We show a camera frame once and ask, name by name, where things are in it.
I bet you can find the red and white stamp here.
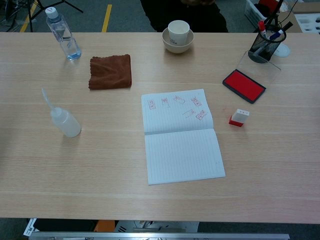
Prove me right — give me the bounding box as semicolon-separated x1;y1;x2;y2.
228;108;250;128

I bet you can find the open lined notebook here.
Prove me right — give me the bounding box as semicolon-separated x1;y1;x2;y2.
140;88;226;186

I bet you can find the brown folded cloth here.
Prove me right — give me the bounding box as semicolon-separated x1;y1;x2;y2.
88;53;133;91

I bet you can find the beige bowl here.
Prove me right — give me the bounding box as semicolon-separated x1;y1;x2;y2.
161;27;195;54

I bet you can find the white paper cup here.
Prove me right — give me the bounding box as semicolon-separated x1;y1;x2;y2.
167;20;191;48

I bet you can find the red ink pad clear lid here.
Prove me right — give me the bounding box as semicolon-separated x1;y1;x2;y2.
222;50;281;104

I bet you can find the white squeeze bottle with nozzle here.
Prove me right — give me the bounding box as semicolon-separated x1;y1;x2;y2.
41;87;82;138

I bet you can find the person in black clothes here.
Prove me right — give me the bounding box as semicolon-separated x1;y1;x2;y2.
139;0;229;33

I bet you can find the orange object under table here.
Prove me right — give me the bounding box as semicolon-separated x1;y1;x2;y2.
94;219;116;233

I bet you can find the clear plastic water bottle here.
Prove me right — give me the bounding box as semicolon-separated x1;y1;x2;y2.
45;6;82;61

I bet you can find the black mesh pen holder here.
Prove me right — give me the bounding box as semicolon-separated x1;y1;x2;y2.
248;31;287;64

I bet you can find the red-capped marker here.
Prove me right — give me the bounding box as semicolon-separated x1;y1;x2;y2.
258;20;268;41

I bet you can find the white plastic basket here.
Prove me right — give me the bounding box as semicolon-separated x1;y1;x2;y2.
244;0;270;26

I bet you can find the white round table grommet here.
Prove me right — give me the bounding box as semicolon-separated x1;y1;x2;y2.
273;44;292;58

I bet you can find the blue-capped marker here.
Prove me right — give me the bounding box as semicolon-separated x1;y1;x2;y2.
268;29;286;41

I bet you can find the white printed paper sheet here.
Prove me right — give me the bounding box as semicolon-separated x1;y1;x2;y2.
23;217;38;237

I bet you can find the black tripod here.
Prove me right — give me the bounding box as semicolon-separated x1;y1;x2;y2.
4;0;84;33

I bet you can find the white foam tray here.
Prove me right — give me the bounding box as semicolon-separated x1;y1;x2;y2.
294;13;320;35

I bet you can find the cardboard box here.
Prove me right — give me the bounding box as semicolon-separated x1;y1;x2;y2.
276;2;320;33

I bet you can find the aluminium rail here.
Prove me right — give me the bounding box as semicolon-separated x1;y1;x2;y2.
28;231;291;240

